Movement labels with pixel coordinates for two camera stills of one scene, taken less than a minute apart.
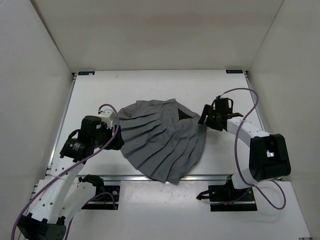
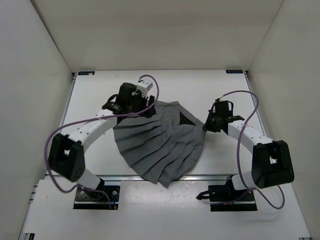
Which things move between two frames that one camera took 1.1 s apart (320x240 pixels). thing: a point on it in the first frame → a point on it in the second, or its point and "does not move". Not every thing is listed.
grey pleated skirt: x=163 y=139 does not move
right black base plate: x=226 y=198 does not move
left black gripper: x=119 y=141 → x=146 y=106
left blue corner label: x=85 y=73 does not move
